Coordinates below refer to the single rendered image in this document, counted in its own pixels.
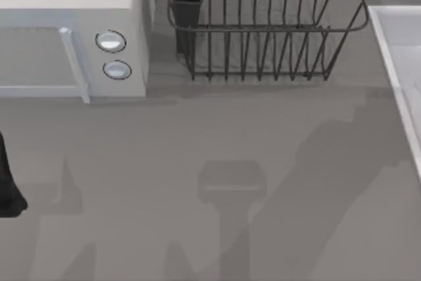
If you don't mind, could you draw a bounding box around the large round microwave knob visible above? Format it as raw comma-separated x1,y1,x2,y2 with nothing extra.
94,29,128,54

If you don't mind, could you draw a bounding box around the pale microwave oven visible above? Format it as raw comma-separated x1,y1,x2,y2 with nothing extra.
0,0,156,104

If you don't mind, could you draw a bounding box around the small round microwave knob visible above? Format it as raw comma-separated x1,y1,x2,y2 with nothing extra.
102,59,133,81

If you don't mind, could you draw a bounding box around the microwave oven door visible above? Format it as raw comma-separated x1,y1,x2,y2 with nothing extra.
0,9,91,104

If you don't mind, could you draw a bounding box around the dark wire dish rack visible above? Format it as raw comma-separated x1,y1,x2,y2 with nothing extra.
166,0,370,82

